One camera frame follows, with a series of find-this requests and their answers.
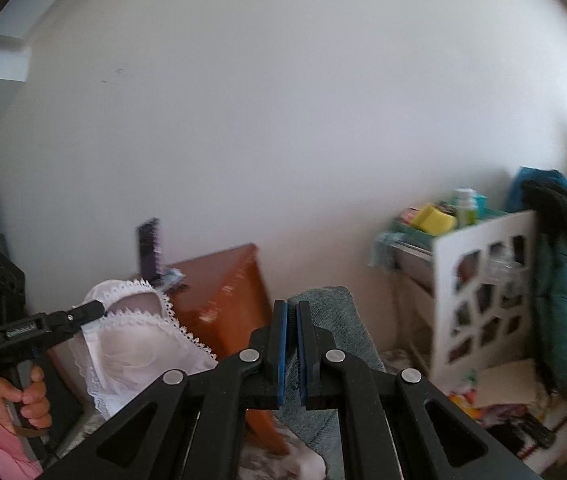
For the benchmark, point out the black cloth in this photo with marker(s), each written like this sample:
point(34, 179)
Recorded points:
point(506, 435)

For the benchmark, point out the teal jacket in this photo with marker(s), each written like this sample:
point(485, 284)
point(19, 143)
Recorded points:
point(553, 310)

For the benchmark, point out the teal hanging cloth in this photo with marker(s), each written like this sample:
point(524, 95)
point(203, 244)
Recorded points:
point(382, 250)

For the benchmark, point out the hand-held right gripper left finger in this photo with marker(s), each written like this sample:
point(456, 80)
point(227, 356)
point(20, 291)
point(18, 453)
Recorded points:
point(278, 355)

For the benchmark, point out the wooden nightstand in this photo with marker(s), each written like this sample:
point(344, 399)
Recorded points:
point(223, 300)

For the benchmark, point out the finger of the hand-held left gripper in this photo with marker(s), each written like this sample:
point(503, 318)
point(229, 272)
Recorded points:
point(86, 312)

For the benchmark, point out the yellow box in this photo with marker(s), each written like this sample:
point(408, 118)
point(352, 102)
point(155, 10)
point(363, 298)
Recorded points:
point(433, 219)

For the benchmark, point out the black remote control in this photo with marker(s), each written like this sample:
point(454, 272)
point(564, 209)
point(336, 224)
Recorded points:
point(538, 432)

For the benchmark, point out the striped crochet mat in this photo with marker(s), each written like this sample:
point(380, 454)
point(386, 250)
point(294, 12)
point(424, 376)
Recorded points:
point(563, 430)

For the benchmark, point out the grey floral mat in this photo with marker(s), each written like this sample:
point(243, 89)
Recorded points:
point(406, 360)

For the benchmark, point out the white lace bra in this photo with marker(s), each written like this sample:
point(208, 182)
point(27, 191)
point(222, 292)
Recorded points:
point(133, 345)

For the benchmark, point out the purple comb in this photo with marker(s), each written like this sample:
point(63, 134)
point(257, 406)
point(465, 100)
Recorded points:
point(151, 250)

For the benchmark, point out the beige cardboard sheet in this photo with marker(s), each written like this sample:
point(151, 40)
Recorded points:
point(508, 385)

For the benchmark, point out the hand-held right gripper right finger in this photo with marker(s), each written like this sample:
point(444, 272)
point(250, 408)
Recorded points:
point(303, 355)

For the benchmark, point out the grey underwear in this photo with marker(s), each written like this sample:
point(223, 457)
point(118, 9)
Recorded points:
point(343, 325)

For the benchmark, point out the white green bottle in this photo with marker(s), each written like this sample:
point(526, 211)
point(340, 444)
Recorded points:
point(465, 207)

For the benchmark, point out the person's left hand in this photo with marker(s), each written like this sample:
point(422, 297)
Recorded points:
point(33, 402)

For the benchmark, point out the white cutout shelf rack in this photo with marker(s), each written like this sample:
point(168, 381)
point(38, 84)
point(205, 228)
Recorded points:
point(443, 270)

